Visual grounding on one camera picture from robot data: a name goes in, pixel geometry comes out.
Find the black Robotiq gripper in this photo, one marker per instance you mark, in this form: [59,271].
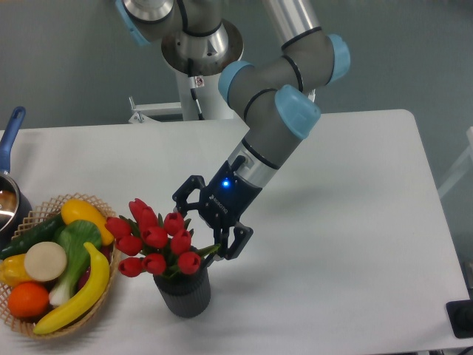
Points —
[221,204]

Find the red tulip bouquet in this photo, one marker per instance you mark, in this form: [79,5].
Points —
[158,245]

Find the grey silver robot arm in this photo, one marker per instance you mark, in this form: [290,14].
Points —
[197,40]

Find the dark grey ribbed vase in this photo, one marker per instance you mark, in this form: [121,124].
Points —
[186,295]

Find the yellow squash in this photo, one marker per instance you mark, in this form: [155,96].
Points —
[76,209]

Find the green white bok choy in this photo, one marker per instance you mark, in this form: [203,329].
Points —
[71,239]

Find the green cucumber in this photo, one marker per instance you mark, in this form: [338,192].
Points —
[42,232]

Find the yellow plastic banana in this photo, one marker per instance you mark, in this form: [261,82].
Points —
[80,303]

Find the beige round disc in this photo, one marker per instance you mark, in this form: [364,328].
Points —
[45,261]

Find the orange plastic fruit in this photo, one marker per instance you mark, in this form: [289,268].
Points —
[28,300]

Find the yellow bell pepper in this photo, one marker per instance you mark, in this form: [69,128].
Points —
[13,272]

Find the black device at table edge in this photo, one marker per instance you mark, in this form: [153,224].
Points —
[460,317]

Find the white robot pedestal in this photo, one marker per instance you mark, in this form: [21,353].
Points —
[265,100]

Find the blue handled saucepan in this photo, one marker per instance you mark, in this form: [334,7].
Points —
[14,205]

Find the white frame at right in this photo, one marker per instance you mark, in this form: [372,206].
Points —
[458,169]

